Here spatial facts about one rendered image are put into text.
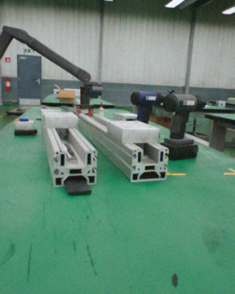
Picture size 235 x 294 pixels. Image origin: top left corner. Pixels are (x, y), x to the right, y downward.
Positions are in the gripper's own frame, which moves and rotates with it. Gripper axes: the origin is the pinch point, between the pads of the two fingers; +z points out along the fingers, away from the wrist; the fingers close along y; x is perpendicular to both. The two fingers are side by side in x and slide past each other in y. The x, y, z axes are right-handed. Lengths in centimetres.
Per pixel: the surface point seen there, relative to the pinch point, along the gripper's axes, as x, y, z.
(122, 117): -30.5, 13.1, -5.2
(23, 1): 1089, -46, -339
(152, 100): -52, 19, -15
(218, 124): 69, 150, 15
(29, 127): -33.4, -31.3, -1.0
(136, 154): -97, -6, -4
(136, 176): -97, -5, 2
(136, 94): -52, 12, -18
